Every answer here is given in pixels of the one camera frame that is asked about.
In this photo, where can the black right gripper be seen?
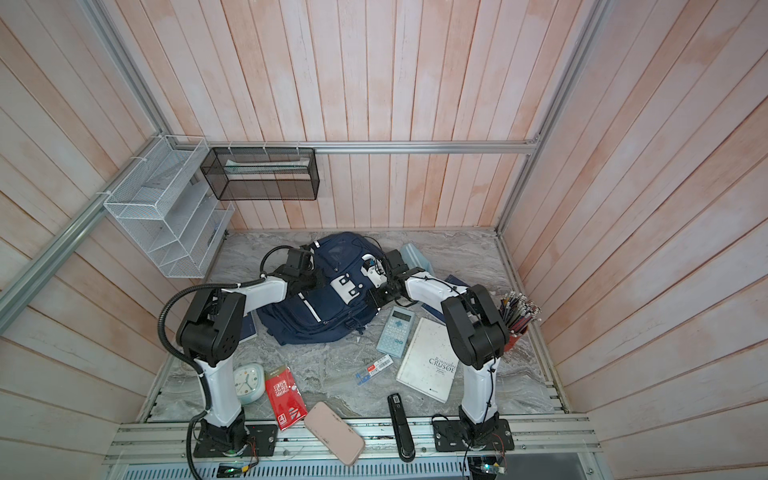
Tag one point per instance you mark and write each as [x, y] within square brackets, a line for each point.
[375, 296]

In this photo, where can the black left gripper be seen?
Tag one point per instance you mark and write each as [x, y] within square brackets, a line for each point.
[320, 279]

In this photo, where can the navy blue backpack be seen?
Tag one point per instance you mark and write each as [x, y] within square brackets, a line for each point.
[350, 266]

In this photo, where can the blue book with yellow label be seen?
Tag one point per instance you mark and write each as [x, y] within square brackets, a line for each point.
[430, 292]

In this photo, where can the white Crusoe book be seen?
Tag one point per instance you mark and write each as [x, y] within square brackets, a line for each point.
[430, 364]

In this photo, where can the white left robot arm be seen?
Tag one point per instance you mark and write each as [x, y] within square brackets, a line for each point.
[211, 329]

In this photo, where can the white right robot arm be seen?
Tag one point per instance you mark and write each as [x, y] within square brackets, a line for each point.
[475, 328]

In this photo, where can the light blue pencil pouch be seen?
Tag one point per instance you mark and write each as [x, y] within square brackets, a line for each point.
[414, 258]

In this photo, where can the light blue calculator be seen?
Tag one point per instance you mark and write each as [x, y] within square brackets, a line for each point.
[394, 337]

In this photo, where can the mint green alarm clock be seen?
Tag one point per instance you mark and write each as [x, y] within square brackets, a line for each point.
[249, 383]

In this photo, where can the red pencil holder with pencils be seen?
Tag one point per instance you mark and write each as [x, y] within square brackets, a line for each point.
[517, 312]

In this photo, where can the red booklet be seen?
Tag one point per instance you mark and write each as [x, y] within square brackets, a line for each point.
[285, 398]

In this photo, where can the pink pencil case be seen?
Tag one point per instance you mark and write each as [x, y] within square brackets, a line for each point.
[334, 433]

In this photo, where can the black stapler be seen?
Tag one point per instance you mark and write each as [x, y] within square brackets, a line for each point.
[402, 433]

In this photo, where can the black mesh wall basket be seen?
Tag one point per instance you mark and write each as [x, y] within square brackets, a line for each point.
[262, 173]

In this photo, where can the white wire mesh shelf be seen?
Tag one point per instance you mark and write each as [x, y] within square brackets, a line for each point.
[168, 209]

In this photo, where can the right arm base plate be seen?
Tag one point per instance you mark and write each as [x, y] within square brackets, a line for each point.
[456, 435]

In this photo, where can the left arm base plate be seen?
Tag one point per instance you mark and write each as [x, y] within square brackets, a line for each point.
[235, 441]

